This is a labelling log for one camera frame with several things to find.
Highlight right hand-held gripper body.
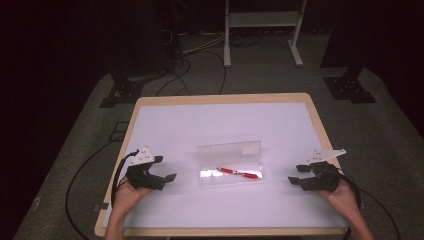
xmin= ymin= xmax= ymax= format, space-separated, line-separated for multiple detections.
xmin=299 ymin=148 xmax=347 ymax=194

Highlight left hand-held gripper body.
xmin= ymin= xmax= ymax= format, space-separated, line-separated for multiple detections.
xmin=125 ymin=146 xmax=167 ymax=192

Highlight red pen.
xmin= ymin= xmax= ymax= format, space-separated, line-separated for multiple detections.
xmin=216 ymin=166 xmax=260 ymax=180

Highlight clear plastic pencil case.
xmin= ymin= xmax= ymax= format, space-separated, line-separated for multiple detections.
xmin=196 ymin=139 xmax=265 ymax=188

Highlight person's left hand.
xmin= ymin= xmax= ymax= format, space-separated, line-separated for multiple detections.
xmin=110 ymin=183 xmax=152 ymax=218

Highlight person's right hand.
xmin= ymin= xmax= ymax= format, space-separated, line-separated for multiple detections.
xmin=323 ymin=180 xmax=362 ymax=216

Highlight black stand base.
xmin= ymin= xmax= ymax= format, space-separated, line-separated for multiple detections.
xmin=322 ymin=66 xmax=378 ymax=105
xmin=98 ymin=77 xmax=145 ymax=109

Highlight white table mat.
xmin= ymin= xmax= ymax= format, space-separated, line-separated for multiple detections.
xmin=101 ymin=101 xmax=356 ymax=230

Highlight wooden table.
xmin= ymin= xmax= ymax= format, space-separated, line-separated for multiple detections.
xmin=94 ymin=92 xmax=367 ymax=238

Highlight white metal stand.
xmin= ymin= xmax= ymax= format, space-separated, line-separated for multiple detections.
xmin=223 ymin=0 xmax=309 ymax=69

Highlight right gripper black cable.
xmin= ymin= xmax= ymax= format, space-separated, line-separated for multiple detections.
xmin=335 ymin=167 xmax=364 ymax=240

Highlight long black floor cable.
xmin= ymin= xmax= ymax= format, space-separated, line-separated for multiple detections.
xmin=65 ymin=139 xmax=116 ymax=240

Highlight white floor cables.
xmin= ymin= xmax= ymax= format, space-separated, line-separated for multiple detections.
xmin=179 ymin=31 xmax=228 ymax=56

